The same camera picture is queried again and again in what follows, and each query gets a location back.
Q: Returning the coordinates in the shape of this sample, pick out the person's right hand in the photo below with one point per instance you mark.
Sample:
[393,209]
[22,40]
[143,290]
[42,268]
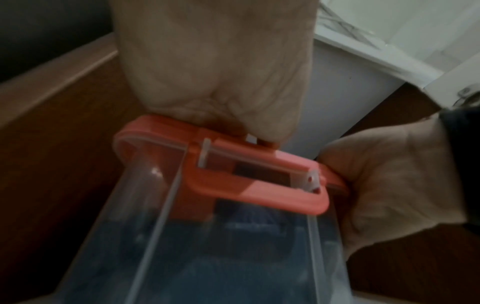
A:
[397,178]

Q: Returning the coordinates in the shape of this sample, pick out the person's left hand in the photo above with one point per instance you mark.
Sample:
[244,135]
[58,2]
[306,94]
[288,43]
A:
[213,59]

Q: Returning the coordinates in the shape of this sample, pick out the orange plastic container lid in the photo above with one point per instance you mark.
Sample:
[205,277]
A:
[247,194]

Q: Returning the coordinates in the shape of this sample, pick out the clear plastic storage container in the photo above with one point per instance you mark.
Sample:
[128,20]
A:
[150,237]

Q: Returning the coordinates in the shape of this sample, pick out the white cabinet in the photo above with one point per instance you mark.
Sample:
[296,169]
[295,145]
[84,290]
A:
[345,89]

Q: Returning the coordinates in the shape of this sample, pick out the beige skirting board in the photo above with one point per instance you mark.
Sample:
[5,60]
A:
[52,80]

